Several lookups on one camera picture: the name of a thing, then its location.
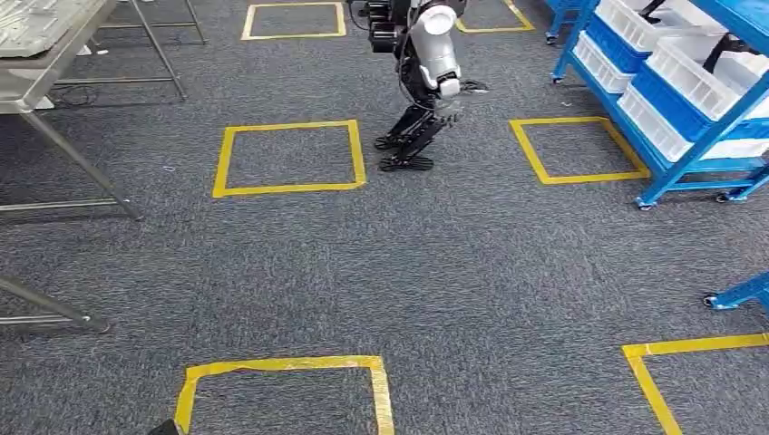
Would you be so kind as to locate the steel work table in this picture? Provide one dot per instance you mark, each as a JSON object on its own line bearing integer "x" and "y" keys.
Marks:
{"x": 54, "y": 304}
{"x": 161, "y": 54}
{"x": 36, "y": 78}

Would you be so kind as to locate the black and white humanoid robot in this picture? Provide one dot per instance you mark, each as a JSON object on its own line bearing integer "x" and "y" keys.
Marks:
{"x": 435, "y": 42}

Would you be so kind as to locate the black plastic part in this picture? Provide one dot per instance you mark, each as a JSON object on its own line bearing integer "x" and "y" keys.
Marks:
{"x": 652, "y": 6}
{"x": 718, "y": 54}

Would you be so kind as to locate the blue steel rack with bins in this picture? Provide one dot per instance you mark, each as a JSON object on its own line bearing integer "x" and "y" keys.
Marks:
{"x": 709, "y": 139}

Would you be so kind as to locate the white plastic tray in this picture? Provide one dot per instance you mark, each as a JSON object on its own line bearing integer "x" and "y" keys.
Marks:
{"x": 36, "y": 24}

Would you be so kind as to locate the yellow floor tape square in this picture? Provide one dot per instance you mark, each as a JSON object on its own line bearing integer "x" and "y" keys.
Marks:
{"x": 691, "y": 346}

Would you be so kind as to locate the robot's black left foot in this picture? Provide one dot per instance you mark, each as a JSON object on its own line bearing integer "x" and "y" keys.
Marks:
{"x": 163, "y": 429}

